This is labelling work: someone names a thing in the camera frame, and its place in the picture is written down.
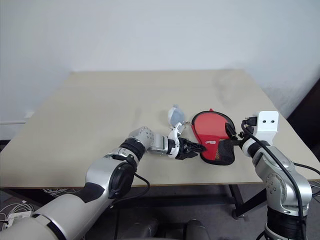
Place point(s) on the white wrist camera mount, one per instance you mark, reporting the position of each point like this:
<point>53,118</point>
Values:
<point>173,136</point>
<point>267,125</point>

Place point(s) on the grey white small pouch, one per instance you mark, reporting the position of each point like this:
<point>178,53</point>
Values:
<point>176,115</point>

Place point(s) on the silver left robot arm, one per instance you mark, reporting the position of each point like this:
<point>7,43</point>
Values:
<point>100,170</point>

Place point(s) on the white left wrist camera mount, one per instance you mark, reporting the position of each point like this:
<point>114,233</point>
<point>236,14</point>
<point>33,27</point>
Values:
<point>173,136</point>

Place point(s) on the red black paddle case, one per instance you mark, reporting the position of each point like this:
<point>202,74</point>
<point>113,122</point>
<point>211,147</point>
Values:
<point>207,130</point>

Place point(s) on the white wall socket box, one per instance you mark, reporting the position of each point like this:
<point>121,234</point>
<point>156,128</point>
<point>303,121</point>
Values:
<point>29,114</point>

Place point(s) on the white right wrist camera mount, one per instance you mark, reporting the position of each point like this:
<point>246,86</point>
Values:
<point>267,125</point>

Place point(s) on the black metal table frame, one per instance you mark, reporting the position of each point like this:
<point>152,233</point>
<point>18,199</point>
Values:
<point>235,197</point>

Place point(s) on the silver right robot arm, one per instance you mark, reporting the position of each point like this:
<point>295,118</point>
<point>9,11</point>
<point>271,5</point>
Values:
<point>275,170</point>

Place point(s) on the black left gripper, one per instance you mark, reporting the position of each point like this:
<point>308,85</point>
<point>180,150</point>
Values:
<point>183,150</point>

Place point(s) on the large black object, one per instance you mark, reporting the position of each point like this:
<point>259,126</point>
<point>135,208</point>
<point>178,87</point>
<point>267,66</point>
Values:
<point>310,112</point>

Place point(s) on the dark grey rounded shape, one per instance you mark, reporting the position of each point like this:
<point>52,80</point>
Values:
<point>197,231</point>
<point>148,230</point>

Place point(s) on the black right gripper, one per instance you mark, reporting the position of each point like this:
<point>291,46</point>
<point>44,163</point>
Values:
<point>240,140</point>

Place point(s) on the white power strip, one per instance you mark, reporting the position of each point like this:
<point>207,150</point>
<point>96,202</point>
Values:
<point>15,217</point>

